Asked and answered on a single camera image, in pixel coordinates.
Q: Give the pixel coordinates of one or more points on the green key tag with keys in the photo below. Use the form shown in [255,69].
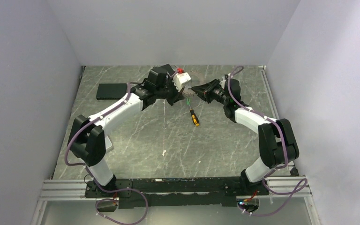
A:
[188,102]

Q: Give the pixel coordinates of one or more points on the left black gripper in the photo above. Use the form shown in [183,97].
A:
[177,96]

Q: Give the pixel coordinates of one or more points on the aluminium extrusion rail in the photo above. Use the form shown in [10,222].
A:
[279,187]

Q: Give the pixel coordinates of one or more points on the metal disc with keyrings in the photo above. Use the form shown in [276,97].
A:
[196,80]

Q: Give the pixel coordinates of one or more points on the black flat tray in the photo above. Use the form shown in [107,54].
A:
[112,91]

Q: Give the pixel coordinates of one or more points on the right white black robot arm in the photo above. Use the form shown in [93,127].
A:
[277,143]

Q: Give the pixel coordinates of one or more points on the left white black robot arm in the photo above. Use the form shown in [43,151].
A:
[88,139]

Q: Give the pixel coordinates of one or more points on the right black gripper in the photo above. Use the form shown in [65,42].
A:
[204,91]

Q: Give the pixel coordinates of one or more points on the yellow black screwdriver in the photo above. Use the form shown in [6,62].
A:
[194,117]

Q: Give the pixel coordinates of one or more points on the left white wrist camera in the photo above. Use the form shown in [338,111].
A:
[180,79]

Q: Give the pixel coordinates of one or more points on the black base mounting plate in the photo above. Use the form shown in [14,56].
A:
[224,191]

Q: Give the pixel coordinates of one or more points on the grey white rectangular box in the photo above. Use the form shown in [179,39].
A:
[108,144]

